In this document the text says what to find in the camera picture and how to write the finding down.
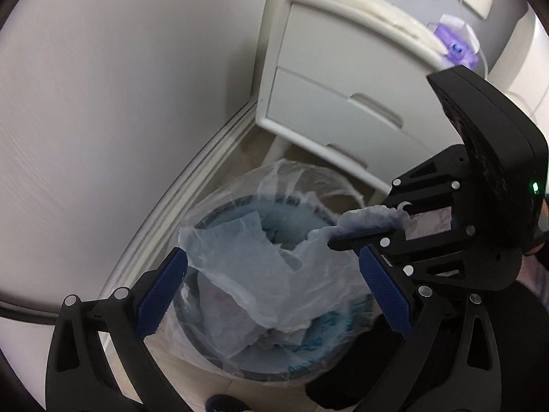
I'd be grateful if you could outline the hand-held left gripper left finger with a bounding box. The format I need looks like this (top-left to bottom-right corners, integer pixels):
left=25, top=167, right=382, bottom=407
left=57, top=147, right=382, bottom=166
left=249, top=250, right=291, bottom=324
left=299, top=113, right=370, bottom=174
left=45, top=247, right=194, bottom=412

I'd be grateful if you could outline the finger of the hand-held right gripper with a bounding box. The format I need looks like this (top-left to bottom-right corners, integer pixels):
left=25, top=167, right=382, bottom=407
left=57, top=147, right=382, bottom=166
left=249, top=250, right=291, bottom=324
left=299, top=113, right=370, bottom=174
left=328, top=222, right=478, bottom=281
left=385, top=145, right=467, bottom=215

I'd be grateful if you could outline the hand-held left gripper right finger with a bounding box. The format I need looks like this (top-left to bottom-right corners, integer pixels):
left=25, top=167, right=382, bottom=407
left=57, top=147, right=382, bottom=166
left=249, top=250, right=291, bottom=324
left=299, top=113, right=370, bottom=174
left=356, top=244, right=502, bottom=412

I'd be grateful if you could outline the large clear plastic bag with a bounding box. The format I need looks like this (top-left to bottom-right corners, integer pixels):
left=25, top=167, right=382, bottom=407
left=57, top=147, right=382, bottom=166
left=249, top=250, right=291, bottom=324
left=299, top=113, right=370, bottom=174
left=178, top=203, right=413, bottom=359

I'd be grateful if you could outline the blue trash bin with liner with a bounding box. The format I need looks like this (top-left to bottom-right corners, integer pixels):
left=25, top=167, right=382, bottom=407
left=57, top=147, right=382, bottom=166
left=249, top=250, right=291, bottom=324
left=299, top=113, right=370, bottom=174
left=171, top=158, right=379, bottom=385

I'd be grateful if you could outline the white bed headboard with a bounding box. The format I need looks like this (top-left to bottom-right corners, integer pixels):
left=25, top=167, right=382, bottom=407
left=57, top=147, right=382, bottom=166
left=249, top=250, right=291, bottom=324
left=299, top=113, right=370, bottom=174
left=489, top=6, right=549, bottom=129

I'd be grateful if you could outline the dark clothing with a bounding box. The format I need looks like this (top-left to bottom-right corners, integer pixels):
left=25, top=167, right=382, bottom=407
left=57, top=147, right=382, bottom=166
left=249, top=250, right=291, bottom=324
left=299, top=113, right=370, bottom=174
left=305, top=257, right=549, bottom=412

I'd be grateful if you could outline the purple tissue pack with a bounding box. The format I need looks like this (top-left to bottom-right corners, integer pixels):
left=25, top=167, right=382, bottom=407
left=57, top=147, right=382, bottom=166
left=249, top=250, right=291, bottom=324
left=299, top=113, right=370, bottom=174
left=429, top=13, right=482, bottom=70

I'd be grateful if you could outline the white two-drawer nightstand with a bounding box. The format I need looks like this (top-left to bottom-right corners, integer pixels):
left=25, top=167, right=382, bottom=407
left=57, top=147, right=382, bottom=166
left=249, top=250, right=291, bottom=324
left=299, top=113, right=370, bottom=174
left=256, top=0, right=456, bottom=195

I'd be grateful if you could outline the white charging cable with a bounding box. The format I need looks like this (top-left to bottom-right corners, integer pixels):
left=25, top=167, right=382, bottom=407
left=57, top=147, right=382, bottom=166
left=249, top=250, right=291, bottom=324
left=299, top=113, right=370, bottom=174
left=459, top=0, right=549, bottom=116

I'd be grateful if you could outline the white wall switch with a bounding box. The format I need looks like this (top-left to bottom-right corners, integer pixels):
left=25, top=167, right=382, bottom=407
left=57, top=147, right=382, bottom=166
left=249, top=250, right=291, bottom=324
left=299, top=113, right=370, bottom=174
left=463, top=0, right=492, bottom=20

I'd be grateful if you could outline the beige vertical wall trim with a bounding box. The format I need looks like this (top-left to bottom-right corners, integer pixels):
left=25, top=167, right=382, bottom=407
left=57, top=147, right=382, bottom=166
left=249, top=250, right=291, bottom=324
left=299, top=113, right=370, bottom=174
left=248, top=0, right=297, bottom=108

